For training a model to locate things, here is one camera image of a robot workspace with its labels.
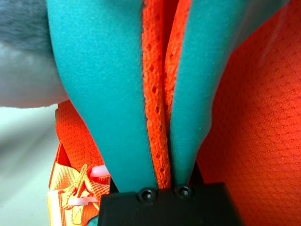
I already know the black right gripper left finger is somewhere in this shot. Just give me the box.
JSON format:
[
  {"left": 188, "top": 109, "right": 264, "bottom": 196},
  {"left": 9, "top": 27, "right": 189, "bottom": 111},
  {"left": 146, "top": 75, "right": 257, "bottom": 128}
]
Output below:
[{"left": 109, "top": 175, "right": 120, "bottom": 195}]

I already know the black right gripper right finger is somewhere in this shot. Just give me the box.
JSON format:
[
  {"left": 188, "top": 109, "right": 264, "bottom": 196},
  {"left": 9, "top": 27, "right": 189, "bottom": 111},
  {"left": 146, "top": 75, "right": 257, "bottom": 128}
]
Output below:
[{"left": 188, "top": 161, "right": 206, "bottom": 186}]

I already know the teal and orange backpack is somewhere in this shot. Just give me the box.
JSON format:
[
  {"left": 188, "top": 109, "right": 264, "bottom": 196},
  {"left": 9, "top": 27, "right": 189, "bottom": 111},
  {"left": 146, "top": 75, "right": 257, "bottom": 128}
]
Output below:
[{"left": 46, "top": 0, "right": 301, "bottom": 226}]

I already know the grey plush whale keychain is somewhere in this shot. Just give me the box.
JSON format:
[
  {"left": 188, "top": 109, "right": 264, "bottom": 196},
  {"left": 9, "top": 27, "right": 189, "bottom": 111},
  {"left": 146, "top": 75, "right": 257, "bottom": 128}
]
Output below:
[{"left": 0, "top": 0, "right": 69, "bottom": 110}]

